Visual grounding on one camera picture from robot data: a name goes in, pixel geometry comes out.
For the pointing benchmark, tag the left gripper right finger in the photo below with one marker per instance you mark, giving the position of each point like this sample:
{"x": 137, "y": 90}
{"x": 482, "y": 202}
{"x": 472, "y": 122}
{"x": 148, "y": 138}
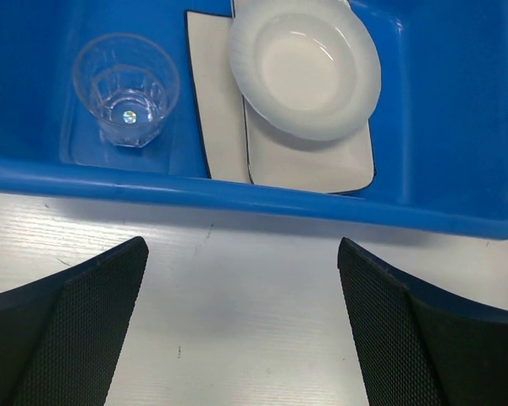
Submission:
{"x": 418, "y": 344}

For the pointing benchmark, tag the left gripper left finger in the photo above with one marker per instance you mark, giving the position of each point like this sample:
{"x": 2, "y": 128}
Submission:
{"x": 61, "y": 336}

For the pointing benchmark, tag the small rectangular white dish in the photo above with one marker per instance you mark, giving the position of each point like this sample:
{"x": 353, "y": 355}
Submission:
{"x": 281, "y": 160}

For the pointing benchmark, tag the clear plastic cup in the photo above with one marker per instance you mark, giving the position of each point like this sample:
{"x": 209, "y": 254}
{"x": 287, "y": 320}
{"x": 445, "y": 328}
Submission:
{"x": 130, "y": 86}

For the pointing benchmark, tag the large square white plate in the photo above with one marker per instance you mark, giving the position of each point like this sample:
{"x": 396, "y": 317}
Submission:
{"x": 219, "y": 104}

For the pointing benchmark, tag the white round bowl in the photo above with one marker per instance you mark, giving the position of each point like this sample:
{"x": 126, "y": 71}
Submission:
{"x": 309, "y": 68}

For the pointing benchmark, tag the blue plastic bin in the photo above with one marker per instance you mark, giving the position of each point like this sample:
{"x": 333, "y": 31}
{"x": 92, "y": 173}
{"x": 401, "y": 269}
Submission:
{"x": 439, "y": 133}

